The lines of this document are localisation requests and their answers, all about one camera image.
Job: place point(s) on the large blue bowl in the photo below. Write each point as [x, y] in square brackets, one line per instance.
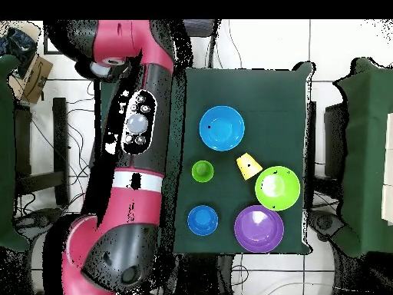
[222, 129]

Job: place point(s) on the plain green cup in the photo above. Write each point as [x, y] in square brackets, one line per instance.
[202, 171]

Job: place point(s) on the ribbed yellow cup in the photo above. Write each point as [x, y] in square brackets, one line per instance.
[248, 167]

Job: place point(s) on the large green bowl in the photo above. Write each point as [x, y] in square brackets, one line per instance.
[285, 190]

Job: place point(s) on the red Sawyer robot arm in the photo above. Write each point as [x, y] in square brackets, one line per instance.
[138, 209]

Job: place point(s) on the brown cardboard box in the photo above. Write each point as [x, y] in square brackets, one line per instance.
[36, 80]

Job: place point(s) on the dark folding chair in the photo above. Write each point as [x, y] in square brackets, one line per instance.
[199, 27]

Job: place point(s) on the black bag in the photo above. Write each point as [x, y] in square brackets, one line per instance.
[21, 43]

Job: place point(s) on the green cloth side table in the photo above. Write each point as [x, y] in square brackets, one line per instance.
[6, 153]
[368, 138]

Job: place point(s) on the dark green table cloth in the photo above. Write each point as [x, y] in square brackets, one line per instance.
[270, 92]

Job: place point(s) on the dark blue small bowl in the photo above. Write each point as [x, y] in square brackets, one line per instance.
[202, 220]

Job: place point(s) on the purple bowl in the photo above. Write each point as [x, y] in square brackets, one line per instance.
[259, 229]

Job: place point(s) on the black square frame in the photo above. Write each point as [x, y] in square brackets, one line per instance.
[49, 53]

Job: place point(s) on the black stand frame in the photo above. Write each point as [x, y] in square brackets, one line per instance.
[334, 138]
[60, 138]

